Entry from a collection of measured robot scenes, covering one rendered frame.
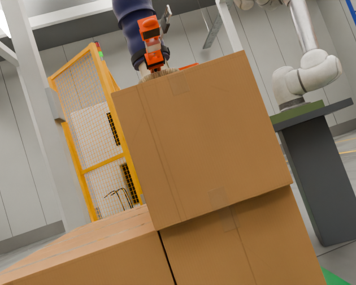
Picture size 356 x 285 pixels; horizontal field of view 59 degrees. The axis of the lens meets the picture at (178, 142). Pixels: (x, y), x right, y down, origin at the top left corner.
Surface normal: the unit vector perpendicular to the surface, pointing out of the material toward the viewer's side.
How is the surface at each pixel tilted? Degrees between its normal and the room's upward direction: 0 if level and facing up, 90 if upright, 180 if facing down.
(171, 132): 90
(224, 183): 90
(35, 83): 90
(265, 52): 90
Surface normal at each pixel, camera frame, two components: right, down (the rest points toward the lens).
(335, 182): -0.22, -0.01
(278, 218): 0.03, -0.10
